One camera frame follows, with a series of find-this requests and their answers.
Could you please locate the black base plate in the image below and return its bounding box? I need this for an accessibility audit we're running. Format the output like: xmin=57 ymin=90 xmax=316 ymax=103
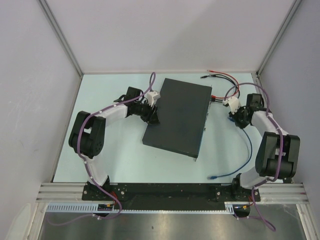
xmin=81 ymin=182 xmax=261 ymax=211

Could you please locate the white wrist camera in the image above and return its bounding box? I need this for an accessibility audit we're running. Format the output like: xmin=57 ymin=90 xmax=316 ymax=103
xmin=144 ymin=90 xmax=161 ymax=107
xmin=222 ymin=96 xmax=241 ymax=115

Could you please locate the black network switch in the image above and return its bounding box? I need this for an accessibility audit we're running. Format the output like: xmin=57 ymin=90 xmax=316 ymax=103
xmin=142 ymin=78 xmax=212 ymax=159

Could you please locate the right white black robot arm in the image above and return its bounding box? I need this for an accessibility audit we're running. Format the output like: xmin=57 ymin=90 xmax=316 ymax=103
xmin=223 ymin=93 xmax=301 ymax=201

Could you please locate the grey slotted cable duct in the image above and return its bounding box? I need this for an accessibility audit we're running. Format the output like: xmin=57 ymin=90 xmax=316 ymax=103
xmin=46 ymin=202 xmax=234 ymax=214

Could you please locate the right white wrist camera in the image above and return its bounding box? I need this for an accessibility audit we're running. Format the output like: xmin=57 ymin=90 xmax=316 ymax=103
xmin=222 ymin=96 xmax=241 ymax=115

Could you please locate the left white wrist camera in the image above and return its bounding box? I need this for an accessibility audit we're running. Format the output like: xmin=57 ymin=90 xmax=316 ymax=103
xmin=144 ymin=90 xmax=161 ymax=107

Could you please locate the blue ethernet cable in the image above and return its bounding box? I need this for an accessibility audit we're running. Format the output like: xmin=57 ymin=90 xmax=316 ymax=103
xmin=206 ymin=116 xmax=254 ymax=181

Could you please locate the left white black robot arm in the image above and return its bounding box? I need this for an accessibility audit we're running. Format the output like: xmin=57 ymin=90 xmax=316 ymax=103
xmin=68 ymin=87 xmax=161 ymax=200

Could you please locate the black power wire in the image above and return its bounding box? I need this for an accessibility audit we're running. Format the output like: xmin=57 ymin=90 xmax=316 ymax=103
xmin=200 ymin=73 xmax=241 ymax=103

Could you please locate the red power wire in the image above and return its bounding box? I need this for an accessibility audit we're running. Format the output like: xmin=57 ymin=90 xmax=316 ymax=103
xmin=207 ymin=69 xmax=240 ymax=101

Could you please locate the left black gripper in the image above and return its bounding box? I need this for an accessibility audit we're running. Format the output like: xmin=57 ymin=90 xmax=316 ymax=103
xmin=133 ymin=99 xmax=160 ymax=125

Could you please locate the aluminium frame rail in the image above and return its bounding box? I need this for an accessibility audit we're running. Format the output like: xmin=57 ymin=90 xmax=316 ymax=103
xmin=37 ymin=182 xmax=309 ymax=204

